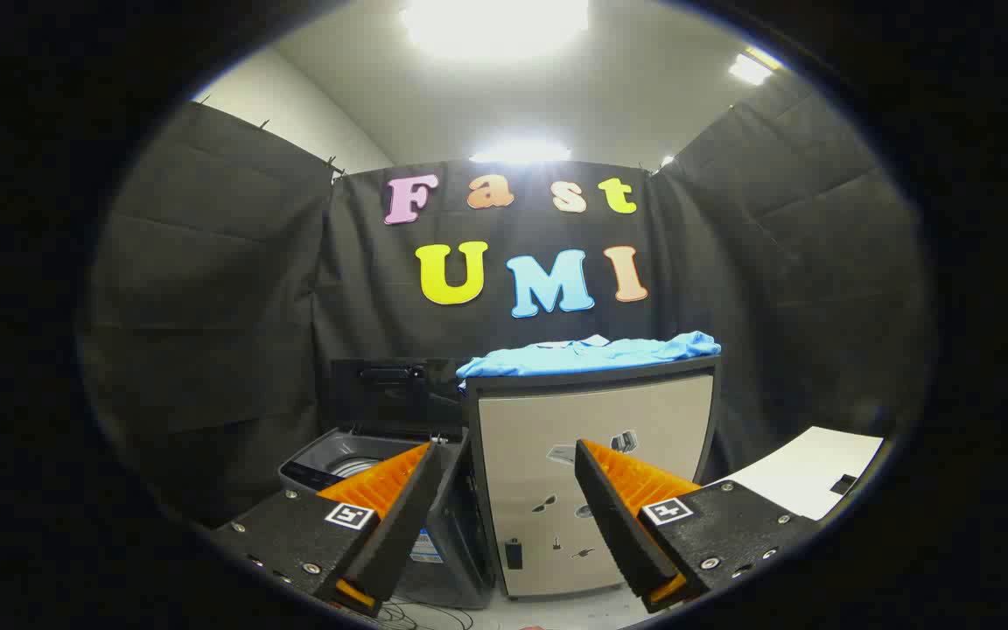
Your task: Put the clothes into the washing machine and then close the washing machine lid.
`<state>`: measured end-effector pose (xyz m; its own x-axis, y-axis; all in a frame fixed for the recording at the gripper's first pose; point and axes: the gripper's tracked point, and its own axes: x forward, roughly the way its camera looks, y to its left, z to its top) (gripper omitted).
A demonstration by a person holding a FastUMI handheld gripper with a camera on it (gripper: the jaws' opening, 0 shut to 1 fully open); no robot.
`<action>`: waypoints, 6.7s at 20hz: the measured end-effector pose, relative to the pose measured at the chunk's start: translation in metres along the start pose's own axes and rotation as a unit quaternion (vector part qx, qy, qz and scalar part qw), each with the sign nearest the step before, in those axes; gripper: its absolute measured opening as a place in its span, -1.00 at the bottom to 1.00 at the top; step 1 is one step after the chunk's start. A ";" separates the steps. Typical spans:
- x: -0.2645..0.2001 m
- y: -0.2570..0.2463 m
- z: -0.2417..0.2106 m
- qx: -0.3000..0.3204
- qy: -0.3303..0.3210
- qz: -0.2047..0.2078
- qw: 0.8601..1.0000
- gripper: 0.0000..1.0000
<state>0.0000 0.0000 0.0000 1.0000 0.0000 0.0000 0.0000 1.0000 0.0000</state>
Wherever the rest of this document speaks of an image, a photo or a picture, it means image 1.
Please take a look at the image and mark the grey washing machine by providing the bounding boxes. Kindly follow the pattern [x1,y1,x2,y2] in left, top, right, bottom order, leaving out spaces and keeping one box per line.
[279,427,496,611]

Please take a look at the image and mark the large ceiling light panel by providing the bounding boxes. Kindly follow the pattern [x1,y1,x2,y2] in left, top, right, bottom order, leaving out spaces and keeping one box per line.
[399,0,591,62]

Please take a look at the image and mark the white table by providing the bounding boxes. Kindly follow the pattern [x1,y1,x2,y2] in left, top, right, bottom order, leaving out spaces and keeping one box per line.
[712,426,886,522]

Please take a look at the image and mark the thin floor cables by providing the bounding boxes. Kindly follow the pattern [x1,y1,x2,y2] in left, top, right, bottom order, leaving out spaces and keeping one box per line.
[377,599,475,630]

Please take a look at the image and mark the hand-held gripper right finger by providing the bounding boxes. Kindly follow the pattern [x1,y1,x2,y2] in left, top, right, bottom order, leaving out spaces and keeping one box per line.
[574,438,822,615]

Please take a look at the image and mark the beige cabinet with dark frame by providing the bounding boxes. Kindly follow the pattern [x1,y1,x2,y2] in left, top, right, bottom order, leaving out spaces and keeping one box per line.
[462,354,724,601]

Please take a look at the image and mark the light blue polo shirt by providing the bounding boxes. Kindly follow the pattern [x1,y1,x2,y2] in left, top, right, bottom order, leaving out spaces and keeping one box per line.
[456,331,722,382]

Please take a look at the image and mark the black backdrop cloth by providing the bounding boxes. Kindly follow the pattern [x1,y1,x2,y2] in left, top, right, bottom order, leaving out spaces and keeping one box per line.
[80,87,934,530]

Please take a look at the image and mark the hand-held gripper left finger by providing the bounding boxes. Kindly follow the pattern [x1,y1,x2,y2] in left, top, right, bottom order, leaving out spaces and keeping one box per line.
[211,440,445,619]

